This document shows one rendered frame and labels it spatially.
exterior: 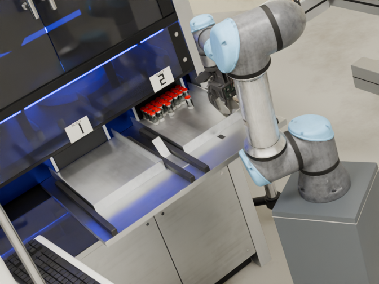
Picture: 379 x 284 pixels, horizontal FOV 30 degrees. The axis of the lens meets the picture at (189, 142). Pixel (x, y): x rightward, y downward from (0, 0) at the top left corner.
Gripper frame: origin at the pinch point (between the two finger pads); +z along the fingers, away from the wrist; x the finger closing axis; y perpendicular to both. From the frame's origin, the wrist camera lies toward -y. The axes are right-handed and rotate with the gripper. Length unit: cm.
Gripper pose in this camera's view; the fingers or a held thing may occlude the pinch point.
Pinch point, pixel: (227, 113)
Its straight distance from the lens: 229.7
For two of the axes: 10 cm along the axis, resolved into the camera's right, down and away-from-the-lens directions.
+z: 2.9, 8.0, 5.2
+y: 5.5, 3.0, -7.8
